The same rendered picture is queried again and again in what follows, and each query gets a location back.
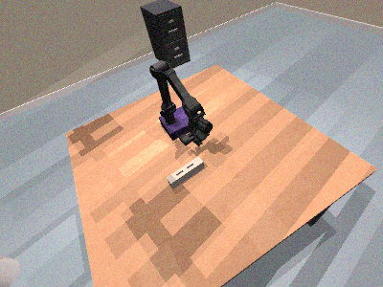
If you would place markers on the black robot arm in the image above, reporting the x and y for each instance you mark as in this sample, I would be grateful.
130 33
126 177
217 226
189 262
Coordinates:
163 73

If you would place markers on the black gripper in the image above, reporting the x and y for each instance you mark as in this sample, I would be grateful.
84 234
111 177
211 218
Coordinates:
188 138

